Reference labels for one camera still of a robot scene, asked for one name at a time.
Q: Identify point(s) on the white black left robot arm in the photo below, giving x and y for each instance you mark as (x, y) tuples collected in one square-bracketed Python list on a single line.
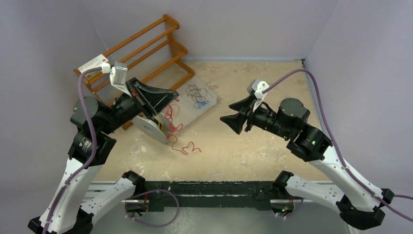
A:
[(68, 213)]

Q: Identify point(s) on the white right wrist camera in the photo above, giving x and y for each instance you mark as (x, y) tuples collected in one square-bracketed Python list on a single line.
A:
[(256, 88)]

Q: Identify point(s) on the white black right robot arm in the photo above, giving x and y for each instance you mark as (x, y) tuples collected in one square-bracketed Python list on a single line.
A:
[(357, 201)]

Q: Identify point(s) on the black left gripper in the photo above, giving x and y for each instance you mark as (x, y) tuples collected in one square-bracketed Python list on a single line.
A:
[(155, 98)]

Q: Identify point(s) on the grey cable spool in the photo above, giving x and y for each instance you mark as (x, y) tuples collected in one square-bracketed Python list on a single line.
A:
[(157, 128)]

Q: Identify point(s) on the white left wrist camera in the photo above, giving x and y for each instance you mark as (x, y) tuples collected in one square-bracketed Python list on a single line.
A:
[(117, 75)]

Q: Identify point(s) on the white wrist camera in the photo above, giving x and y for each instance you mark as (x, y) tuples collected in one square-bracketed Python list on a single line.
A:
[(256, 88), (117, 75)]

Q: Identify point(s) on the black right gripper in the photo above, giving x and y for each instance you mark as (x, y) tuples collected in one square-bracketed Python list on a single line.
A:
[(236, 122)]

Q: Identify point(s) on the white cardboard box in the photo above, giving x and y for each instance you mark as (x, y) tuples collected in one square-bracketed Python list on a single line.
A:
[(98, 62)]

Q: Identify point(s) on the clear plastic tray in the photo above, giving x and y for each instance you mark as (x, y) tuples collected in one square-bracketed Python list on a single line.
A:
[(195, 98)]

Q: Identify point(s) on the orange wooden rack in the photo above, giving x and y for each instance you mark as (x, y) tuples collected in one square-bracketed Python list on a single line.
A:
[(154, 47)]

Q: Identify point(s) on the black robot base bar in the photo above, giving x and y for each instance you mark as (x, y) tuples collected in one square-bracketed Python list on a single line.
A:
[(155, 196)]

